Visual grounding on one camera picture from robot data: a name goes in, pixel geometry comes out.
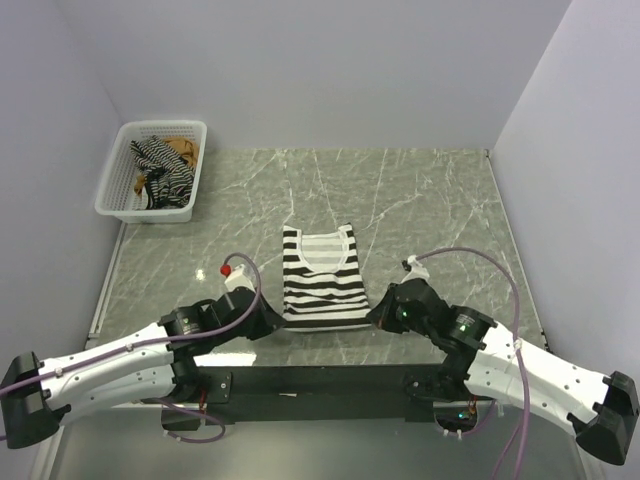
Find black white striped tank top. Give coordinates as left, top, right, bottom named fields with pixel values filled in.
left=282, top=224, right=370, bottom=332

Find striped tank tops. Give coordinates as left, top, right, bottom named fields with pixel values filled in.
left=129, top=135, right=196, bottom=211

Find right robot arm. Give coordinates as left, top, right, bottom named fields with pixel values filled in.
left=366, top=278, right=639, bottom=466

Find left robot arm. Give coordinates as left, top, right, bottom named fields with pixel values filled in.
left=1, top=287, right=285, bottom=449

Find black base beam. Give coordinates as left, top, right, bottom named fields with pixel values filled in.
left=139, top=364, right=501, bottom=431

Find white plastic basket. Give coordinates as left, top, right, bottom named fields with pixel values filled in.
left=95, top=120, right=207, bottom=224

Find mustard garment in basket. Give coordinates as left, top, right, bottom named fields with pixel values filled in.
left=133, top=138, right=201, bottom=199

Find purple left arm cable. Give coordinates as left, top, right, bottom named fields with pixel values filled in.
left=0, top=253, right=261, bottom=444

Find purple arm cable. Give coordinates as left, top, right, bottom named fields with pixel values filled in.
left=414, top=248, right=534, bottom=480
left=0, top=253, right=261, bottom=444

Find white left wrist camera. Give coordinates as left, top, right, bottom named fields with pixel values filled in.
left=220, top=264, right=255, bottom=292

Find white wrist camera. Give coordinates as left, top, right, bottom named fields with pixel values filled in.
left=401, top=255, right=430, bottom=283
left=220, top=264, right=255, bottom=292

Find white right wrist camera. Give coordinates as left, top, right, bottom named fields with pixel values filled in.
left=401, top=255, right=430, bottom=283

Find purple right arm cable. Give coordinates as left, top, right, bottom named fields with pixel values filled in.
left=414, top=248, right=534, bottom=480

